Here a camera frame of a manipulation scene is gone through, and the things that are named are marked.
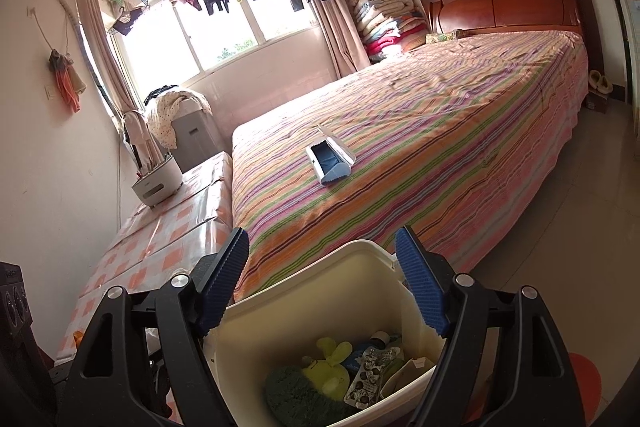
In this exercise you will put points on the silver blister pack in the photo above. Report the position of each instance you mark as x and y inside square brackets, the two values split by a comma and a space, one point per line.
[367, 382]

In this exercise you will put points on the green plastic bag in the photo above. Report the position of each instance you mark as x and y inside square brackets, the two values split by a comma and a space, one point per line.
[397, 359]

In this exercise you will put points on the grey air cooler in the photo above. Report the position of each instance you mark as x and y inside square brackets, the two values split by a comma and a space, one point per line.
[195, 137]

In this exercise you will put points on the brown medicine bottle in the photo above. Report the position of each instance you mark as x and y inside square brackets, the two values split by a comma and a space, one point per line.
[380, 338]

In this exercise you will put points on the green plush toy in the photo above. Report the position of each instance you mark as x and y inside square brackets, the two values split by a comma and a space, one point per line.
[295, 397]

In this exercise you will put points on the pair of slippers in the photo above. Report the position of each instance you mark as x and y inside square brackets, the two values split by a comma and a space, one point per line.
[600, 82]

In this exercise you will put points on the blue and white case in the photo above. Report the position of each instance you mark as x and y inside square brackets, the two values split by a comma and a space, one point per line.
[330, 162]

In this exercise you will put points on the white wall switch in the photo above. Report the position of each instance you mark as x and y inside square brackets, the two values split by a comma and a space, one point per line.
[51, 93]

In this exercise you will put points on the white hanging garment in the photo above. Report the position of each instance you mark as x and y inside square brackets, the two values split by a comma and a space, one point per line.
[142, 137]

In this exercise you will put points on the window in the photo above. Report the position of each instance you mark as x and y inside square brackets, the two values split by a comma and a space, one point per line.
[160, 47]

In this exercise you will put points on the floral pillow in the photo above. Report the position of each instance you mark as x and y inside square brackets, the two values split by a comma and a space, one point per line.
[445, 37]

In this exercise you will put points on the stack of folded quilts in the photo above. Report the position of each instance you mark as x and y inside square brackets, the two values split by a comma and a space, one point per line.
[380, 17]

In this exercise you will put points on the orange round stool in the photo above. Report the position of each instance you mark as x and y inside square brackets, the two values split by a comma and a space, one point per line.
[585, 379]

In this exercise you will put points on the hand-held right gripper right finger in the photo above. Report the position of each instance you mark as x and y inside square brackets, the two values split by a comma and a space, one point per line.
[420, 287]

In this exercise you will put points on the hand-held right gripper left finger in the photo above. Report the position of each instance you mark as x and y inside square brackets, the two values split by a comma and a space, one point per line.
[225, 277]

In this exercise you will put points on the dotted white cloth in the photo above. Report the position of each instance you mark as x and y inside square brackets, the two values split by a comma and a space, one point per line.
[167, 112]

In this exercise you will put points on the cream plastic bin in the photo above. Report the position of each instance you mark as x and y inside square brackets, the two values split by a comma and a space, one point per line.
[300, 297]

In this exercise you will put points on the orange hanging cloth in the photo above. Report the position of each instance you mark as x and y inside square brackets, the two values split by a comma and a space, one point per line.
[67, 82]

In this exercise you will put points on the white desk organizer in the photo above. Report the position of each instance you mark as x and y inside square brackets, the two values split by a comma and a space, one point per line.
[157, 187]

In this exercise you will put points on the beige curtain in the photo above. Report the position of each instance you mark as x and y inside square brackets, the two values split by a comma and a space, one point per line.
[345, 37]
[105, 57]

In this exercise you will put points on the checked plastic tablecloth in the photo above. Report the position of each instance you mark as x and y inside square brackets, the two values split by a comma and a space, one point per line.
[150, 232]

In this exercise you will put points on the bed with striped sheet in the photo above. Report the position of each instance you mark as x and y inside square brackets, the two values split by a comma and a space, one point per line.
[425, 132]

